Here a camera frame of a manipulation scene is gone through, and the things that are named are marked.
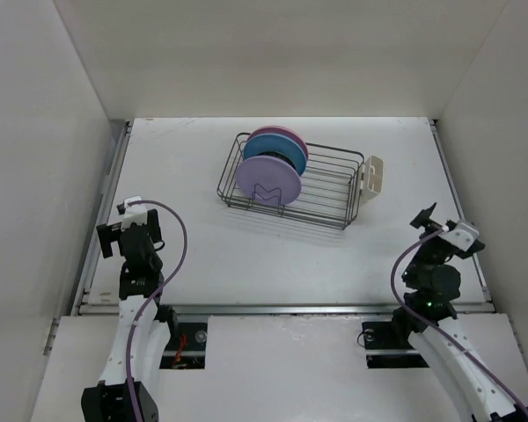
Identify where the dark wire dish rack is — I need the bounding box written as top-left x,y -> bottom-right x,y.
216,132 -> 365,230

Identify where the lilac plastic plate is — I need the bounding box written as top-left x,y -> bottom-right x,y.
235,156 -> 302,207

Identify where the blue plastic plate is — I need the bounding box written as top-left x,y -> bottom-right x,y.
243,133 -> 307,176

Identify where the pink plastic plate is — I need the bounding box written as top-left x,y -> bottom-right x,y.
247,125 -> 309,158

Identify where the yellow patterned small plate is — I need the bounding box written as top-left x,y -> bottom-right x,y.
258,151 -> 297,172

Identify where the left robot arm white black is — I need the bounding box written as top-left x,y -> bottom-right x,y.
81,199 -> 180,421

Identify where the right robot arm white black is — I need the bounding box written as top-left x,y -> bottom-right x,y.
390,207 -> 528,421

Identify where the beige cutlery holder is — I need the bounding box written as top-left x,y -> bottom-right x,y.
358,156 -> 384,206

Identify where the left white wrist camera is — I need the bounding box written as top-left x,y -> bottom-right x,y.
116,196 -> 148,231

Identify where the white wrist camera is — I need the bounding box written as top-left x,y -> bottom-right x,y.
116,196 -> 148,231
438,220 -> 480,254

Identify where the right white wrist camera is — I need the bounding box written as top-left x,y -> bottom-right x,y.
438,220 -> 480,254

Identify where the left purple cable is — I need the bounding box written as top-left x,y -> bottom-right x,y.
125,200 -> 189,422

